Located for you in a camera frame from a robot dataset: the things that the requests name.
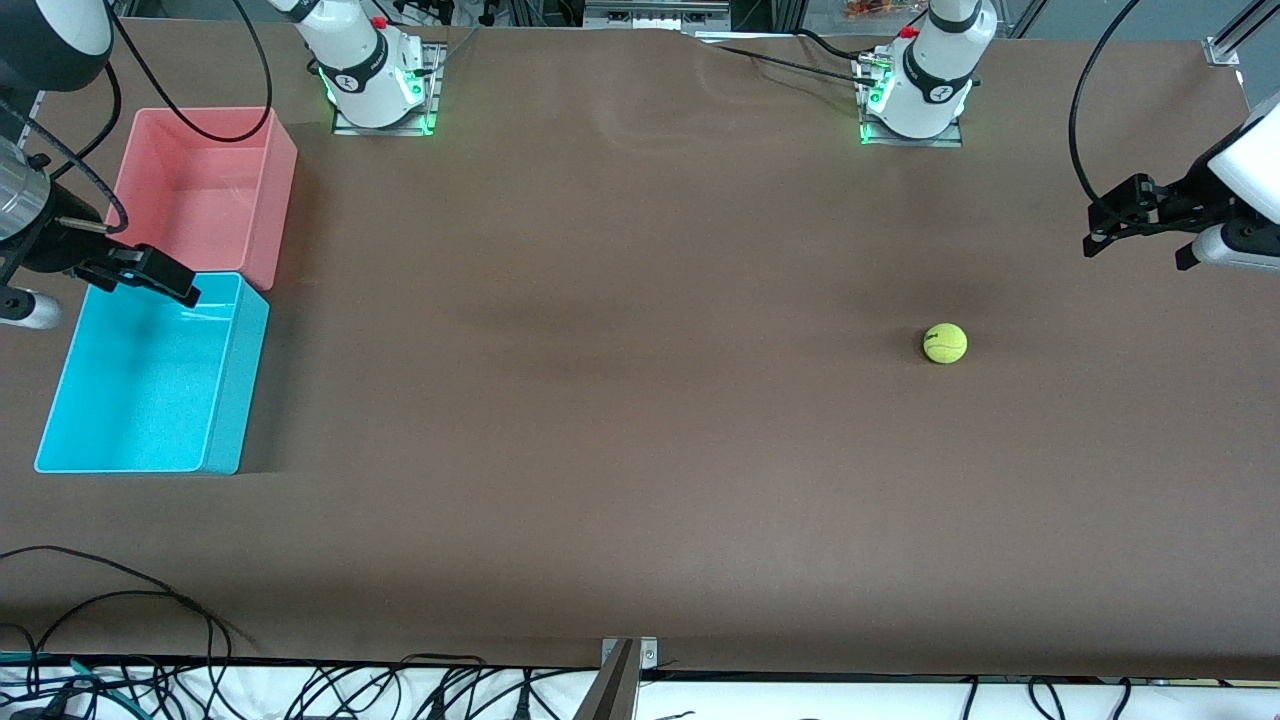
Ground yellow-green tennis ball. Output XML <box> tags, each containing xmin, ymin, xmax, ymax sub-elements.
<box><xmin>922</xmin><ymin>322</ymin><xmax>969</xmax><ymax>365</ymax></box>

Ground pink plastic bin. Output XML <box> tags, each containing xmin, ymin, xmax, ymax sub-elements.
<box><xmin>105</xmin><ymin>107</ymin><xmax>299</xmax><ymax>292</ymax></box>

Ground blue plastic bin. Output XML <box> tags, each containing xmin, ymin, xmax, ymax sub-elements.
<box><xmin>34</xmin><ymin>271</ymin><xmax>271</xmax><ymax>476</ymax></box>

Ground grey metal box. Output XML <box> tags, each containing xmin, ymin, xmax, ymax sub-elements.
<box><xmin>582</xmin><ymin>0</ymin><xmax>731</xmax><ymax>31</ymax></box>

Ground dark grey metal bar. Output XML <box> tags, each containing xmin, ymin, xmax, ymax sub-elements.
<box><xmin>572</xmin><ymin>640</ymin><xmax>641</xmax><ymax>720</ymax></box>

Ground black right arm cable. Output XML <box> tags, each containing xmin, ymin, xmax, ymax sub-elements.
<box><xmin>0</xmin><ymin>0</ymin><xmax>273</xmax><ymax>233</ymax></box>

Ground aluminium frame profile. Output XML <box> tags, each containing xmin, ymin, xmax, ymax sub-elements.
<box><xmin>1203</xmin><ymin>0</ymin><xmax>1280</xmax><ymax>68</ymax></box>

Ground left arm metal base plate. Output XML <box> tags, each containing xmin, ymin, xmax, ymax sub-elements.
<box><xmin>857</xmin><ymin>55</ymin><xmax>967</xmax><ymax>149</ymax></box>

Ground long black loose cable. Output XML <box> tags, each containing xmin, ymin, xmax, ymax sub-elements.
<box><xmin>0</xmin><ymin>590</ymin><xmax>219</xmax><ymax>691</ymax></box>
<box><xmin>0</xmin><ymin>545</ymin><xmax>259</xmax><ymax>656</ymax></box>

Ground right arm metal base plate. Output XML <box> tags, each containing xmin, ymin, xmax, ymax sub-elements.
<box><xmin>331</xmin><ymin>42</ymin><xmax>442</xmax><ymax>137</ymax></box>

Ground black base cable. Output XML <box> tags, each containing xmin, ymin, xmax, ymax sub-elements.
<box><xmin>715</xmin><ymin>44</ymin><xmax>873</xmax><ymax>86</ymax></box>
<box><xmin>795</xmin><ymin>28</ymin><xmax>866</xmax><ymax>61</ymax></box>

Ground teal cable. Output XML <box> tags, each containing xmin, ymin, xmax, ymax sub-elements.
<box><xmin>0</xmin><ymin>650</ymin><xmax>136</xmax><ymax>716</ymax></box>

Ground silver metal bracket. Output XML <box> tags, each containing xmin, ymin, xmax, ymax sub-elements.
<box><xmin>601</xmin><ymin>637</ymin><xmax>659</xmax><ymax>669</ymax></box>

